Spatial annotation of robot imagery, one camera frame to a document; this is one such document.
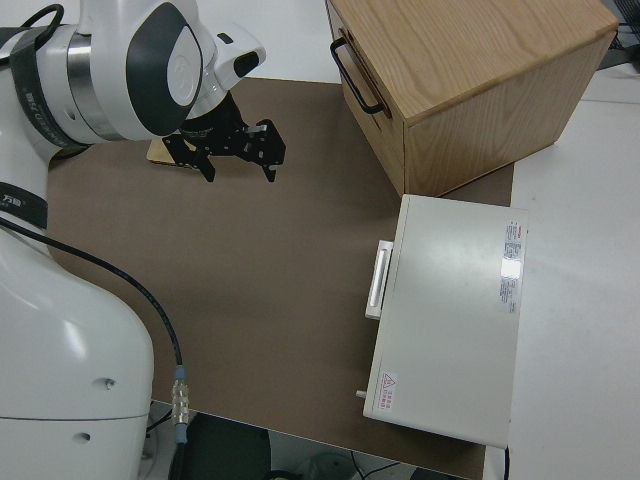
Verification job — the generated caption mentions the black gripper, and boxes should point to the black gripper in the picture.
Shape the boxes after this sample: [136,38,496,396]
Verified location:
[163,96,288,184]

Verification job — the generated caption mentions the small wooden block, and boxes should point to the small wooden block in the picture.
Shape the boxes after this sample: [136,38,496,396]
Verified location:
[145,138,177,165]

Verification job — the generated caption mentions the brown table mat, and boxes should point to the brown table mat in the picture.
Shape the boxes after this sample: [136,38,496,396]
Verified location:
[47,77,516,480]

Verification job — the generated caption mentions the white countertop oven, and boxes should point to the white countertop oven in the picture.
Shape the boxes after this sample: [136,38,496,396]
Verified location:
[362,193,530,448]

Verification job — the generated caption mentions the light wooden drawer cabinet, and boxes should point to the light wooden drawer cabinet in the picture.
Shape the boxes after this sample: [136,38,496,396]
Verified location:
[325,0,620,199]

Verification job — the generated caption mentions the red triangle warning sticker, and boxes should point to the red triangle warning sticker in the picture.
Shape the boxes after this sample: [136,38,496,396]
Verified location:
[377,371,399,409]

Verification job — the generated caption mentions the white printed label sticker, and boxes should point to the white printed label sticker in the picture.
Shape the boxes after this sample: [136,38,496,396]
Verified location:
[496,218,527,316]

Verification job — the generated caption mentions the grey round floor object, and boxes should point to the grey round floor object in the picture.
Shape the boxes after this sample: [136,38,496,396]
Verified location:
[272,449,362,480]

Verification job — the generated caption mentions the dark background equipment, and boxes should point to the dark background equipment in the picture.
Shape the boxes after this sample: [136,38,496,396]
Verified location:
[605,0,640,79]

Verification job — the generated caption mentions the black metal drawer handle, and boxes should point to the black metal drawer handle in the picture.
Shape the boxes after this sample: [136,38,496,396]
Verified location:
[329,38,386,115]

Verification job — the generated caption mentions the black cable with metal connector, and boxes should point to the black cable with metal connector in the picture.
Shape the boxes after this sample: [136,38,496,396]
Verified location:
[0,215,192,480]

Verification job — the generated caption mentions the white oven door handle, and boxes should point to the white oven door handle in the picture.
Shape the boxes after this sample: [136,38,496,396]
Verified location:
[364,240,395,320]

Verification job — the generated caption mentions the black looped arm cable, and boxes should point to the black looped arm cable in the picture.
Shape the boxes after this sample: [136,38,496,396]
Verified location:
[0,3,66,67]

